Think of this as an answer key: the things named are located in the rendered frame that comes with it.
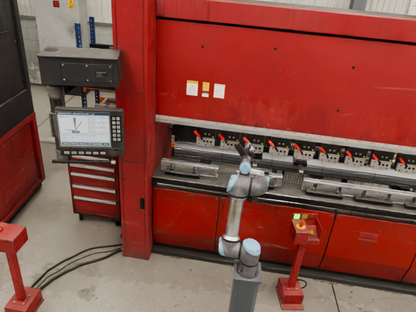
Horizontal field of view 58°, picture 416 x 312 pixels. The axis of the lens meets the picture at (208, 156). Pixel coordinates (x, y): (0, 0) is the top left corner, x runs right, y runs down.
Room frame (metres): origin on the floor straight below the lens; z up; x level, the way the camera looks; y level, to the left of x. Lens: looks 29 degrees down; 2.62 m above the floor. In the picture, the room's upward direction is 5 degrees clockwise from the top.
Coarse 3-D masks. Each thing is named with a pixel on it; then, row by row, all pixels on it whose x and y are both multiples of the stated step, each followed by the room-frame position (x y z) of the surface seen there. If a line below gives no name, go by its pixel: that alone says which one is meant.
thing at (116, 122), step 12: (60, 108) 2.33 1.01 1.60; (72, 108) 2.35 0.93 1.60; (84, 108) 2.37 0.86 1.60; (96, 108) 2.38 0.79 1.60; (108, 108) 2.40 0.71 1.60; (120, 108) 2.42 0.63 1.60; (120, 120) 2.38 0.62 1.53; (120, 132) 2.38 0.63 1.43; (60, 144) 2.32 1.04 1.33; (120, 144) 2.38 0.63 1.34; (120, 156) 2.38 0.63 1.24
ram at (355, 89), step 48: (192, 48) 2.80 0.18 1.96; (240, 48) 2.76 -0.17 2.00; (288, 48) 2.73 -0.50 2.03; (336, 48) 2.69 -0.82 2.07; (384, 48) 2.66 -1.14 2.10; (192, 96) 2.80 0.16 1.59; (240, 96) 2.76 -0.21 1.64; (288, 96) 2.72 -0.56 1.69; (336, 96) 2.68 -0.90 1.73; (384, 96) 2.65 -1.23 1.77; (336, 144) 2.67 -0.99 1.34
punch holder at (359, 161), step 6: (348, 150) 2.66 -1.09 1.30; (354, 150) 2.66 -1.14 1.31; (360, 150) 2.65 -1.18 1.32; (366, 150) 2.65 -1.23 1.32; (348, 156) 2.67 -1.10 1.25; (354, 156) 2.66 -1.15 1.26; (360, 156) 2.65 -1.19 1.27; (348, 162) 2.66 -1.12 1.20; (354, 162) 2.65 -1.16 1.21; (360, 162) 2.65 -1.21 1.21
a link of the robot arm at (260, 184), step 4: (256, 176) 2.30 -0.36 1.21; (260, 176) 2.26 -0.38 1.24; (264, 176) 2.31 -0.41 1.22; (256, 180) 1.96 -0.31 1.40; (260, 180) 1.97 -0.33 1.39; (264, 180) 2.03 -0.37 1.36; (268, 180) 2.28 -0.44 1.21; (252, 184) 1.93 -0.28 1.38; (256, 184) 1.93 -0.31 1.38; (260, 184) 1.94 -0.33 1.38; (264, 184) 1.96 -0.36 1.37; (268, 184) 2.27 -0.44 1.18; (252, 188) 1.92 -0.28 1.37; (256, 188) 1.92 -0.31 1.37; (260, 188) 1.93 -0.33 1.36; (264, 188) 1.95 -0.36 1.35; (252, 192) 1.91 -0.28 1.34; (256, 192) 1.91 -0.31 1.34; (260, 192) 1.92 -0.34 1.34; (264, 192) 1.95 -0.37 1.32
